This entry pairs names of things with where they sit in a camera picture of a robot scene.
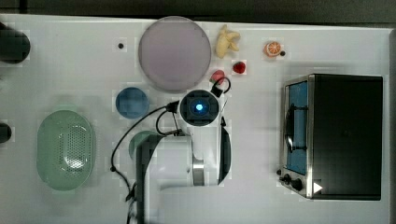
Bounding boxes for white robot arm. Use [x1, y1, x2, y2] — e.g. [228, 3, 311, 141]
[135, 90, 232, 224]

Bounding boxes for green oval strainer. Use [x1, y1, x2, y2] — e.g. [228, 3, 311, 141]
[36, 110, 94, 191]

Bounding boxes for dark red plush strawberry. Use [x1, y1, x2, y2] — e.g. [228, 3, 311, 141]
[233, 62, 246, 74]

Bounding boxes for blue cup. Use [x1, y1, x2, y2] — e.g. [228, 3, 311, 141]
[116, 87, 149, 119]

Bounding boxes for green metal pot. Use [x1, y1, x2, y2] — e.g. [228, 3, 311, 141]
[129, 131, 160, 159]

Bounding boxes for plush peeled banana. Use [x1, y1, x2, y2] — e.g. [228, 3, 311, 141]
[215, 24, 240, 59]

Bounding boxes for plush orange slice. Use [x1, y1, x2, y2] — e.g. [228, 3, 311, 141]
[263, 41, 281, 57]

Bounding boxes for black toaster oven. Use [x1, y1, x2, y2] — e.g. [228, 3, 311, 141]
[276, 74, 383, 201]

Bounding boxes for small black cylinder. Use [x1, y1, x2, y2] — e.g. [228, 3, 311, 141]
[0, 123, 12, 144]

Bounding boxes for large black cylinder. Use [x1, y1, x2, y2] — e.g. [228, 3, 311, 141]
[0, 23, 31, 64]

